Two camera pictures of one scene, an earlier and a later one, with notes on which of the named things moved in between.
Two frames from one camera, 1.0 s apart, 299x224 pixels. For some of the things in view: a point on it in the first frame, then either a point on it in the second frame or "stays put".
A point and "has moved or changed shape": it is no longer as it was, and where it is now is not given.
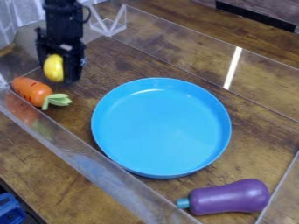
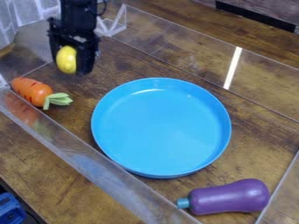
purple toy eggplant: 245,196 stays put
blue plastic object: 12,213 stays put
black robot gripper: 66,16 -> 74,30
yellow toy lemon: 54,67 has moved or changed shape
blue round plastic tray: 162,128 stays put
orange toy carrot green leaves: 38,94 stays put
